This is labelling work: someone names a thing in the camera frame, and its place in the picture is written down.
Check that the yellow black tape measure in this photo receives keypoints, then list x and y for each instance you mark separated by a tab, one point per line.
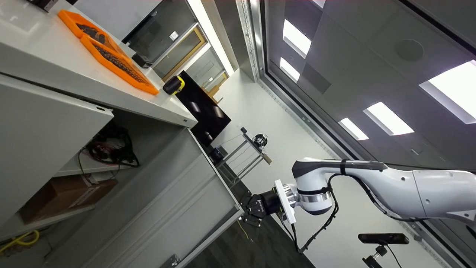
174	85

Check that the black camera on stand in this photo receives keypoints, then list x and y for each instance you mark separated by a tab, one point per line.
383	243

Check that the white counter top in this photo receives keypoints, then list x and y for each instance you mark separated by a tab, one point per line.
38	46

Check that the metal frame stand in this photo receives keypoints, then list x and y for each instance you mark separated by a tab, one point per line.
246	156

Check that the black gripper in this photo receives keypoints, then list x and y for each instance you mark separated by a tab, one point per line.
264	204

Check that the orange tray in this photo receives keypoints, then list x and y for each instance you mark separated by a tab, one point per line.
106	51

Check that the cardboard box in cabinet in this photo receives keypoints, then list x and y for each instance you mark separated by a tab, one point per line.
64	193

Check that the white cabinet door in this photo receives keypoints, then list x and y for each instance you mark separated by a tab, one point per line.
167	213
40	131

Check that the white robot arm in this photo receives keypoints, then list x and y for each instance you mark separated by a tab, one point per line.
400	193

